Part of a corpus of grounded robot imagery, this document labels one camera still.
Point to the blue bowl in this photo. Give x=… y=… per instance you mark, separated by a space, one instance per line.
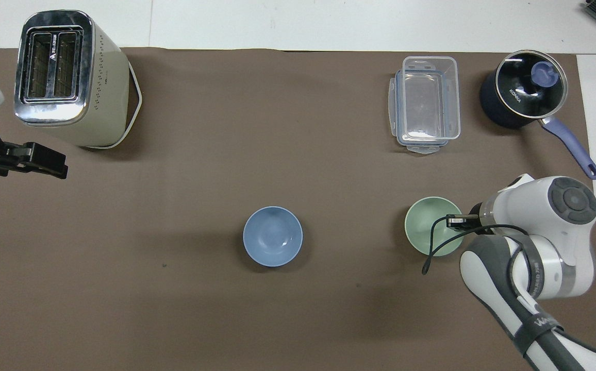
x=272 y=236

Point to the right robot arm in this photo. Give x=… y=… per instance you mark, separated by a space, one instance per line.
x=530 y=206

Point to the cream and chrome toaster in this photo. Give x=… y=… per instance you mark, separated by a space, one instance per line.
x=71 y=77

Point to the clear container lid blue seal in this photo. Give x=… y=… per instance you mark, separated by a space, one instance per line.
x=394 y=103

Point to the glass pot lid purple knob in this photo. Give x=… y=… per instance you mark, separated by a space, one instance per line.
x=522 y=85

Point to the green bowl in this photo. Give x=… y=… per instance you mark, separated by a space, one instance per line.
x=421 y=224

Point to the clear plastic food container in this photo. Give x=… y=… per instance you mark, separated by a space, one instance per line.
x=429 y=98

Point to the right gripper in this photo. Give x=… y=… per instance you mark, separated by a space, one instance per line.
x=463 y=221

